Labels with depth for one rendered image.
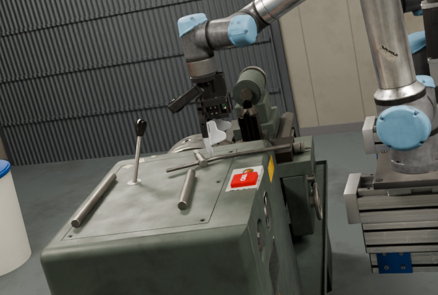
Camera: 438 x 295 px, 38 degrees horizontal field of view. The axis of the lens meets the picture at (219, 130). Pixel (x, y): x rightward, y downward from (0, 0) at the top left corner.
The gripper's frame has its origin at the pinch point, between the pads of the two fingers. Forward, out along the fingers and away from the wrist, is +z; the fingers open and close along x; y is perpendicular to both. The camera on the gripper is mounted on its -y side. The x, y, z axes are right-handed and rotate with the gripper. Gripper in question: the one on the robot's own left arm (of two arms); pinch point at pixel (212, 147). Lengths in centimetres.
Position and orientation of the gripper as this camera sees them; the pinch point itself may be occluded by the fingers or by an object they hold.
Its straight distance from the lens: 169.7
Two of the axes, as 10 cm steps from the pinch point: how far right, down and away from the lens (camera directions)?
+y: 9.6, -1.5, -2.2
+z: 2.1, 9.3, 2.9
